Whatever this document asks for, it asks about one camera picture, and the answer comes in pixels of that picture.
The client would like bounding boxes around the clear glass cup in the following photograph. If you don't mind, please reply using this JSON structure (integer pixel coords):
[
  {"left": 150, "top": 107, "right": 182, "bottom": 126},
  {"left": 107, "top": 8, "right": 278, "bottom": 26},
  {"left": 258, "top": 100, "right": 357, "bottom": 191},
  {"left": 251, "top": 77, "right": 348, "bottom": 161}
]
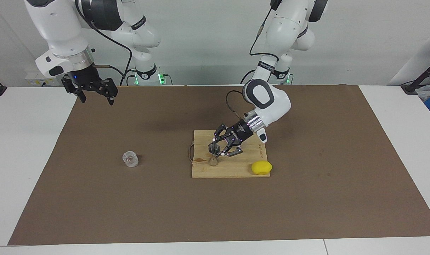
[{"left": 122, "top": 151, "right": 139, "bottom": 167}]

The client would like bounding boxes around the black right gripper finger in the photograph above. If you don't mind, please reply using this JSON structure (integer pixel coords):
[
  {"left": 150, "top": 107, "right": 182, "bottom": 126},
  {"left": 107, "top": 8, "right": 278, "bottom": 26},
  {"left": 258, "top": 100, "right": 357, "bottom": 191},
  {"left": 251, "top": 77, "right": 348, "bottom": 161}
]
[
  {"left": 96, "top": 78, "right": 118, "bottom": 106},
  {"left": 62, "top": 76, "right": 86, "bottom": 103}
]

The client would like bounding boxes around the brown table mat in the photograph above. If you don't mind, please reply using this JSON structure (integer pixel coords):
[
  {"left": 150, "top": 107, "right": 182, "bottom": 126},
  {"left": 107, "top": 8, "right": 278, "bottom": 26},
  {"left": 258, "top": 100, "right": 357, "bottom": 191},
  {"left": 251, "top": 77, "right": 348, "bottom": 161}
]
[{"left": 8, "top": 84, "right": 430, "bottom": 246}]

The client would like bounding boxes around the clear plastic bag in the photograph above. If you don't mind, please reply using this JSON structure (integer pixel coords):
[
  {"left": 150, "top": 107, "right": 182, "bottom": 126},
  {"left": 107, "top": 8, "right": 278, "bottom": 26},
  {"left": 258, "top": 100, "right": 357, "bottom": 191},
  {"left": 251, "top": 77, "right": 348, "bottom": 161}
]
[{"left": 415, "top": 85, "right": 430, "bottom": 101}]

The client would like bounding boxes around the white socket box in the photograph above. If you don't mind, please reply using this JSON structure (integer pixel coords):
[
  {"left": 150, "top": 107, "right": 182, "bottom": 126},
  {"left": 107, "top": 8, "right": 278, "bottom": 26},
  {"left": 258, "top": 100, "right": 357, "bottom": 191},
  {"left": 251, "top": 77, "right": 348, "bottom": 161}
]
[{"left": 26, "top": 70, "right": 65, "bottom": 87}]

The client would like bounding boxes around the black stand with base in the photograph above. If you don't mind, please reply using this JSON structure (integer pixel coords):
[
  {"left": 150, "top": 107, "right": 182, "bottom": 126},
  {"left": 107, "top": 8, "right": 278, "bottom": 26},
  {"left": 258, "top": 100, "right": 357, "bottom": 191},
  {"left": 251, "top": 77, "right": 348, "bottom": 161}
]
[{"left": 401, "top": 57, "right": 430, "bottom": 94}]

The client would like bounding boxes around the yellow lemon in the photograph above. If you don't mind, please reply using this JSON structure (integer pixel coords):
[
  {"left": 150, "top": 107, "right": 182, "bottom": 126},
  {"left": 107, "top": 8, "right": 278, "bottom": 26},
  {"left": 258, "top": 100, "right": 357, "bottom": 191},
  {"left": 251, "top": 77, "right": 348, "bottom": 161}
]
[{"left": 251, "top": 161, "right": 273, "bottom": 175}]

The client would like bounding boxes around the black base power cable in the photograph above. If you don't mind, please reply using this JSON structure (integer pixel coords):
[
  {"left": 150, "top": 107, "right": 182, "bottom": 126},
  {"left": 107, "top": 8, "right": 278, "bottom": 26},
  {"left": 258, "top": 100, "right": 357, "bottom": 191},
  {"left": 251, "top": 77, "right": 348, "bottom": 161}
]
[
  {"left": 120, "top": 69, "right": 136, "bottom": 86},
  {"left": 241, "top": 69, "right": 260, "bottom": 85}
]

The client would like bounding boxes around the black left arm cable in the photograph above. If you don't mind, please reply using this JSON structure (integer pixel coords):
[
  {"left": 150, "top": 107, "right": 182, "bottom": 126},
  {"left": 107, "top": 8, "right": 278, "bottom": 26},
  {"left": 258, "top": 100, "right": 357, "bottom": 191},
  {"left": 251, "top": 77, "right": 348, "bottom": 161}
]
[{"left": 226, "top": 4, "right": 277, "bottom": 119}]

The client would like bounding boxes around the steel double jigger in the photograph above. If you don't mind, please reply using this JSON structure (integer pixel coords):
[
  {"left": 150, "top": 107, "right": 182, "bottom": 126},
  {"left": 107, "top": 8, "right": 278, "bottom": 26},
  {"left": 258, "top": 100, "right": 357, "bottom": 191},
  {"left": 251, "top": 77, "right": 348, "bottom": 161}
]
[{"left": 208, "top": 143, "right": 221, "bottom": 167}]

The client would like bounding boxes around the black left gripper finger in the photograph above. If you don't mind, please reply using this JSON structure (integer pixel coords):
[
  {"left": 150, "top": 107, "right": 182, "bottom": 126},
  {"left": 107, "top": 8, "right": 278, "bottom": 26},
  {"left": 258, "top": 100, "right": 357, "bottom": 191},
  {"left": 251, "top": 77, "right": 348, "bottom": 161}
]
[
  {"left": 214, "top": 124, "right": 232, "bottom": 143},
  {"left": 215, "top": 146, "right": 243, "bottom": 158}
]

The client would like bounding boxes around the white slanted frame post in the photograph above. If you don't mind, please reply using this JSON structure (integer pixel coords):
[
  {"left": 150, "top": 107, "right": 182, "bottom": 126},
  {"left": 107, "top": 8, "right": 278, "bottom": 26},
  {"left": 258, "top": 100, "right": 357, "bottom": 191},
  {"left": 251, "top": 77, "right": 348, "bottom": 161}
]
[{"left": 389, "top": 21, "right": 430, "bottom": 85}]

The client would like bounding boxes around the bamboo cutting board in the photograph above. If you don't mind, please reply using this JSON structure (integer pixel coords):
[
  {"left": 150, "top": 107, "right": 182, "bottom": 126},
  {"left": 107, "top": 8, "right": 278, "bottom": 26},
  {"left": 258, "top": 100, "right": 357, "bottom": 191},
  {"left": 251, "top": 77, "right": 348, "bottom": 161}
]
[{"left": 188, "top": 129, "right": 271, "bottom": 179}]

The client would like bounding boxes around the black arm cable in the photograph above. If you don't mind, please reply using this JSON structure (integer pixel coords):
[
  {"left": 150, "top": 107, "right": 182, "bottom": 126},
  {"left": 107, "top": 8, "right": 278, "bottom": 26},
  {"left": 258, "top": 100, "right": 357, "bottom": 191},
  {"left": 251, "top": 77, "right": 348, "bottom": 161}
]
[
  {"left": 75, "top": 0, "right": 134, "bottom": 77},
  {"left": 226, "top": 4, "right": 277, "bottom": 119}
]

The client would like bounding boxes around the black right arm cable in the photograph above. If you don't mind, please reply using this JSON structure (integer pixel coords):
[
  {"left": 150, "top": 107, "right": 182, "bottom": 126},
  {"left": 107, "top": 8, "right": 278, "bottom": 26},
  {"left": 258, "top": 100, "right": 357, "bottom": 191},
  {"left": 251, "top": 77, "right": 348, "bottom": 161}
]
[{"left": 75, "top": 0, "right": 134, "bottom": 77}]

